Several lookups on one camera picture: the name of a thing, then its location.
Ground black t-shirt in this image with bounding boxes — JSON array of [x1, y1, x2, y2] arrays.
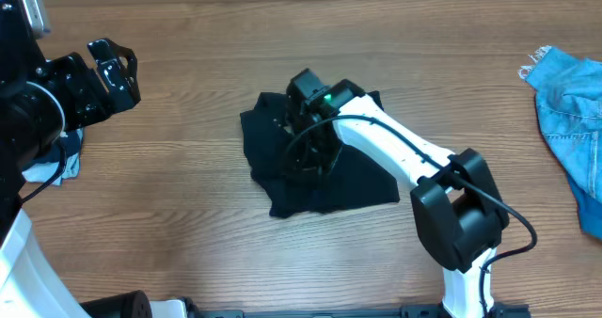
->
[[240, 92, 400, 219]]

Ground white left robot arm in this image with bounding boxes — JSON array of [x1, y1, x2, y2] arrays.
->
[[1, 36, 188, 318]]

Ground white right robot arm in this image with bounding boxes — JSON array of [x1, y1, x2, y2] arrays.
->
[[283, 80, 509, 317]]

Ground folded navy garment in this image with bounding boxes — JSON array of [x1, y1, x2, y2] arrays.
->
[[34, 129, 84, 166]]

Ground folded light denim garment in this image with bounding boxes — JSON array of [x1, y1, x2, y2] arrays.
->
[[21, 138, 84, 187]]

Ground blue denim jeans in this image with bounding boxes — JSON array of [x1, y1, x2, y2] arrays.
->
[[518, 45, 601, 239]]

